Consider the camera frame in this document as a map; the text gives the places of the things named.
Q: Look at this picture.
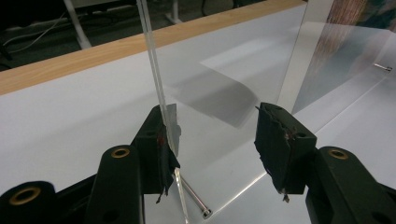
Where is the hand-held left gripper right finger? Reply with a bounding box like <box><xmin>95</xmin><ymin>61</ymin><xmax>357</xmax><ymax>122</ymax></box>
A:
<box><xmin>254</xmin><ymin>102</ymin><xmax>318</xmax><ymax>203</ymax></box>

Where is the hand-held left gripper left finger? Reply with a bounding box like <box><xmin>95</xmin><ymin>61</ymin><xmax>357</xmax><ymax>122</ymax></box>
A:
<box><xmin>132</xmin><ymin>104</ymin><xmax>181</xmax><ymax>203</ymax></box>

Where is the clear acrylic sheet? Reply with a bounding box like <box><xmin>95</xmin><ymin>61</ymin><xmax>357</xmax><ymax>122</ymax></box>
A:
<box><xmin>276</xmin><ymin>0</ymin><xmax>396</xmax><ymax>116</ymax></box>
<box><xmin>135</xmin><ymin>0</ymin><xmax>191</xmax><ymax>224</ymax></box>

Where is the long metal pin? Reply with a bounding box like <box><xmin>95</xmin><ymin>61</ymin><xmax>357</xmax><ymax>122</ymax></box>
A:
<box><xmin>178</xmin><ymin>175</ymin><xmax>214</xmax><ymax>219</ymax></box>
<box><xmin>373</xmin><ymin>63</ymin><xmax>393</xmax><ymax>73</ymax></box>

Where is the white metal desk frame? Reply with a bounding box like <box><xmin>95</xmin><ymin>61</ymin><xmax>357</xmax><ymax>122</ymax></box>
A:
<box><xmin>63</xmin><ymin>0</ymin><xmax>185</xmax><ymax>50</ymax></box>

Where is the white floor cable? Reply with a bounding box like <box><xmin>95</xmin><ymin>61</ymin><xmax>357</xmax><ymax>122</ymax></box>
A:
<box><xmin>2</xmin><ymin>11</ymin><xmax>69</xmax><ymax>49</ymax></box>

